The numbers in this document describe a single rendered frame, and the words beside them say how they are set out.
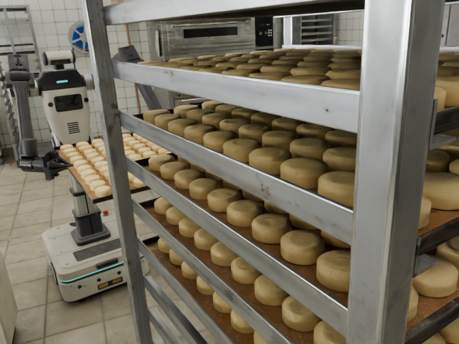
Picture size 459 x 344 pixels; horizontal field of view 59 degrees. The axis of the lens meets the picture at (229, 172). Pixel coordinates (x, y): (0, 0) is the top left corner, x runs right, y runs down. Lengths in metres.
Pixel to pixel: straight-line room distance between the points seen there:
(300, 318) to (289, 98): 0.27
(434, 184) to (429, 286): 0.10
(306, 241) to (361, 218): 0.20
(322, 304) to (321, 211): 0.09
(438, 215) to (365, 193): 0.13
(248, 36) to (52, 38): 2.54
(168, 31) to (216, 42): 0.62
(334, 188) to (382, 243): 0.12
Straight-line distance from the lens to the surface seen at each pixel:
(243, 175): 0.43
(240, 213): 0.53
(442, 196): 0.39
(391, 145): 0.24
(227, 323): 0.66
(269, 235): 0.49
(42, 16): 5.96
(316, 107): 0.32
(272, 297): 0.54
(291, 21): 0.98
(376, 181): 0.26
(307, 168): 0.42
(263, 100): 0.37
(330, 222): 0.34
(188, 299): 0.70
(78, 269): 2.48
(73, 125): 2.45
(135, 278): 0.92
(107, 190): 1.31
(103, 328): 2.39
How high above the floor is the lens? 1.47
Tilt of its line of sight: 20 degrees down
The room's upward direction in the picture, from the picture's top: 3 degrees counter-clockwise
